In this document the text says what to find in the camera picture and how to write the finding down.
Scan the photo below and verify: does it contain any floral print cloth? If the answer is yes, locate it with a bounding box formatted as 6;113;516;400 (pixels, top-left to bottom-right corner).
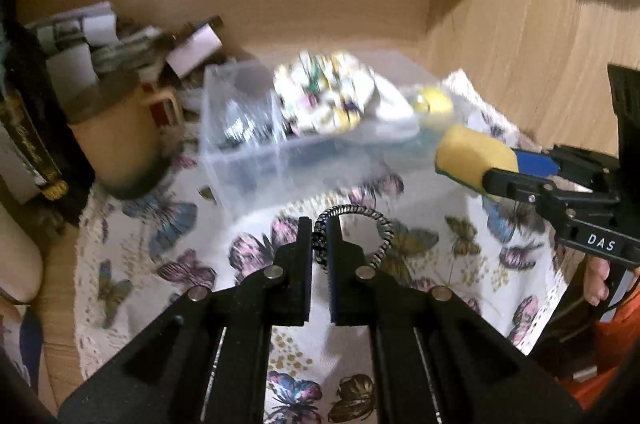
272;51;378;137

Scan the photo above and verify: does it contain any dark wine bottle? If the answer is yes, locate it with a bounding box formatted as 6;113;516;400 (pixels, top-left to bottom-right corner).
1;17;94;225

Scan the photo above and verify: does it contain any butterfly print lace cloth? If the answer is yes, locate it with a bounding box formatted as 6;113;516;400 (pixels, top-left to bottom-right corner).
72;67;572;424

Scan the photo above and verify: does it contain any beige mug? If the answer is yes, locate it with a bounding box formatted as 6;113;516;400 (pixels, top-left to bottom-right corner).
63;69;184;199

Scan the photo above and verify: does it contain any small white box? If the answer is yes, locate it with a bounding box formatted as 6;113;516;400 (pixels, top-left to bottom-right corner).
166;23;222;79

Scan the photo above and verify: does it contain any clear plastic bag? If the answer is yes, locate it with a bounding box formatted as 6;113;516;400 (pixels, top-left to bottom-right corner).
218;96;274;152

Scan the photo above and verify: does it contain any white drawstring cloth bag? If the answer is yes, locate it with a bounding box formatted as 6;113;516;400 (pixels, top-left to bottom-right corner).
367;72;420;142

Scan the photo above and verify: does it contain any yellow rectangular sponge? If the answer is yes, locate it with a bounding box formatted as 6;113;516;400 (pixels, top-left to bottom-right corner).
435;125;518;194

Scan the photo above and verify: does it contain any black white hair scrunchie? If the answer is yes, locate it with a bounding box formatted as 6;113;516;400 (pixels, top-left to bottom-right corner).
311;204;398;272

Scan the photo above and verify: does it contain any clear plastic storage box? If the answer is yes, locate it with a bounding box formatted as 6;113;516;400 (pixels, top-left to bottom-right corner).
198;51;439;218

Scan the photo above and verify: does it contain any yellow ball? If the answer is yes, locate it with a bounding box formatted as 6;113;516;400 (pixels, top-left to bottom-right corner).
412;87;454;115

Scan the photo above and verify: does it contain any right hand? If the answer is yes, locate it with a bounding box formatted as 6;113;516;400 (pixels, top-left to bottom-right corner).
582;256;610;306

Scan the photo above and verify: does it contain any stack of papers and magazines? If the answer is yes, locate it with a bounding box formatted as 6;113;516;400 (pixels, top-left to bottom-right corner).
24;1;225;75

